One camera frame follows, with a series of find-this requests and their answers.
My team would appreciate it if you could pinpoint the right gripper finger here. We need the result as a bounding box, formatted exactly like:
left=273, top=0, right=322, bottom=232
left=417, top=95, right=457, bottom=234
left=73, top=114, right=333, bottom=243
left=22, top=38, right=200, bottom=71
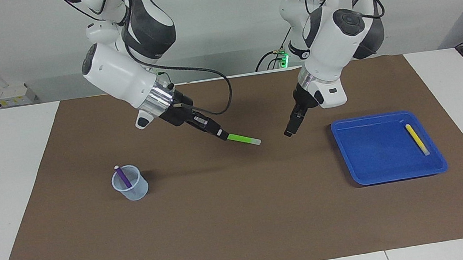
left=199, top=111, right=230, bottom=143
left=189, top=119, right=225, bottom=145

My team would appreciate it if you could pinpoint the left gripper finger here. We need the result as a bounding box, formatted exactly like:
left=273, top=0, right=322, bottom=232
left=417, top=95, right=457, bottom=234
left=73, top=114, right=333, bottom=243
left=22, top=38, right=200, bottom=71
left=296, top=108, right=311, bottom=131
left=281, top=112, right=304, bottom=137

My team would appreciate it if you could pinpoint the green pen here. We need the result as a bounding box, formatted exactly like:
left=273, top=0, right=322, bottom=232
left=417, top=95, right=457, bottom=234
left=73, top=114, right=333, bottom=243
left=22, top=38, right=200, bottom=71
left=226, top=130, right=263, bottom=150

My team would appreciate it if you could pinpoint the purple pen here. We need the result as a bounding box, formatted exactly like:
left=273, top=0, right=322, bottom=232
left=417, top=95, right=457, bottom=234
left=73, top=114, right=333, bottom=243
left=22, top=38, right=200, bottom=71
left=113, top=163, right=133, bottom=191

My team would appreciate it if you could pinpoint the yellow pen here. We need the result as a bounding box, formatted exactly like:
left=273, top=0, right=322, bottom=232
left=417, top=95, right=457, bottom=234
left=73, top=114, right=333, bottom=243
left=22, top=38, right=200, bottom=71
left=404, top=121, right=431, bottom=159

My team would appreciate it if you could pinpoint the blue plastic tray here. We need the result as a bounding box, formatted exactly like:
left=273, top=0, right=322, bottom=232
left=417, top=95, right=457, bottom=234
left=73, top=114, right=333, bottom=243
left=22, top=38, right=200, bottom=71
left=330, top=106, right=449, bottom=190

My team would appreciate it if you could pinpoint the clear plastic cup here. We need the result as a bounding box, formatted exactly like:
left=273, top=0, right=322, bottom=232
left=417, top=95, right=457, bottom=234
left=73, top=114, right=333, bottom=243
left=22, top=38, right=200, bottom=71
left=110, top=162, right=150, bottom=204

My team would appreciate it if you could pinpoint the brown table mat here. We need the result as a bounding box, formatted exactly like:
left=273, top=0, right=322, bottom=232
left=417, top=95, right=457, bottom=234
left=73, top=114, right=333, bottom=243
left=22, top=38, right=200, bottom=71
left=0, top=46, right=463, bottom=260

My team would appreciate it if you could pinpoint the white power strip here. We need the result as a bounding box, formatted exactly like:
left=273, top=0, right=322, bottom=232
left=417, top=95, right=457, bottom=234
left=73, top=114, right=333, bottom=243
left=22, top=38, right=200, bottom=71
left=0, top=82, right=38, bottom=109

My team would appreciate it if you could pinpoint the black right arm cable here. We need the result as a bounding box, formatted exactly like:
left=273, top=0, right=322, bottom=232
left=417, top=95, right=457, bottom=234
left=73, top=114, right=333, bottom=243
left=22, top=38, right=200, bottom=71
left=63, top=0, right=235, bottom=133

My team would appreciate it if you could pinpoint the black base cable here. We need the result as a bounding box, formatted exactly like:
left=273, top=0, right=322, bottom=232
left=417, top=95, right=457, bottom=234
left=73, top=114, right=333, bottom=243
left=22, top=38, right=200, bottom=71
left=250, top=28, right=298, bottom=73

